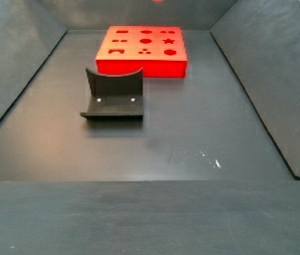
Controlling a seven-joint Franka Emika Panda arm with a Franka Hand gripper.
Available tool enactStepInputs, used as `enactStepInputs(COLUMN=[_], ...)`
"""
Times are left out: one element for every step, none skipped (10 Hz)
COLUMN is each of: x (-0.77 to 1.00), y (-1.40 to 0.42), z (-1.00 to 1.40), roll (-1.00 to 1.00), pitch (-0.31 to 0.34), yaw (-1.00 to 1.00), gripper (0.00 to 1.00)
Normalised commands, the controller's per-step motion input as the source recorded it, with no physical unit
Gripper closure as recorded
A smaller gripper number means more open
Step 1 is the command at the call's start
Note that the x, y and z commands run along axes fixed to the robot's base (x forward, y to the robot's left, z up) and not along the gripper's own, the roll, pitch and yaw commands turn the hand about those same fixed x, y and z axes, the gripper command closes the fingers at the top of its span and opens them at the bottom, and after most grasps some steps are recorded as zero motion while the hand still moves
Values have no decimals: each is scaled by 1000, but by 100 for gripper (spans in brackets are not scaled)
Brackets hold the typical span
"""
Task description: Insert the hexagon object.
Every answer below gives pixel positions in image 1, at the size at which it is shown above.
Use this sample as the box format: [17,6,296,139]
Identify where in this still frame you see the black curved holder stand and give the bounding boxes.
[81,69,145,120]

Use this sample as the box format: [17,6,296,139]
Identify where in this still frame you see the red shape sorter block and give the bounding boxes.
[96,26,188,78]

